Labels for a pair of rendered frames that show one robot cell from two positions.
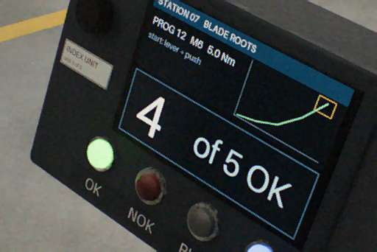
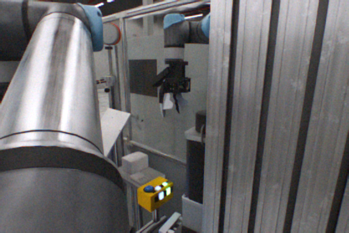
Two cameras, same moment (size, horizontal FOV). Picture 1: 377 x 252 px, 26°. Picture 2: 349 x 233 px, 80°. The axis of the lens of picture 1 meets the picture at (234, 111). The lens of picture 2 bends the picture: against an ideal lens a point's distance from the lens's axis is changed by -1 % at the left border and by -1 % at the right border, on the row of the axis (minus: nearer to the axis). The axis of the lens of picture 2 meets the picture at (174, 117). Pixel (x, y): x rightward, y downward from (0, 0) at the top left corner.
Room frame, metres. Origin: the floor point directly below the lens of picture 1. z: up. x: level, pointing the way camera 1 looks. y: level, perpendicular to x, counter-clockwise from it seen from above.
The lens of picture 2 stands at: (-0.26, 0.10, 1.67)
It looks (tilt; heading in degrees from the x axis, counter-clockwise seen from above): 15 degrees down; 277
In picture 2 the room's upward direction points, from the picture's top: straight up
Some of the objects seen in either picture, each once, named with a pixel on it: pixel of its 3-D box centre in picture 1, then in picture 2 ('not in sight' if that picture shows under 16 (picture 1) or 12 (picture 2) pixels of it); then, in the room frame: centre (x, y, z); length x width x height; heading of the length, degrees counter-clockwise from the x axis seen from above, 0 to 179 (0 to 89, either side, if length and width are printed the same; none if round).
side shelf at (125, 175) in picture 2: not in sight; (137, 174); (0.21, -1.30, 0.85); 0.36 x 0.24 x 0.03; 146
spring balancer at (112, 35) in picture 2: not in sight; (109, 34); (0.44, -1.50, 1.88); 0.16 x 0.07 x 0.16; 1
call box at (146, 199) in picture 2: not in sight; (156, 194); (-0.04, -0.82, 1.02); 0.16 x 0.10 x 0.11; 56
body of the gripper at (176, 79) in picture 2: not in sight; (176, 77); (-0.16, -0.69, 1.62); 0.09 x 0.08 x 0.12; 146
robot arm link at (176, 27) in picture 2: not in sight; (175, 32); (-0.16, -0.69, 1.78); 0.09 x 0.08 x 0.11; 16
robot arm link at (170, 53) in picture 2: not in sight; (174, 55); (-0.15, -0.70, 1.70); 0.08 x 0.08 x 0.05
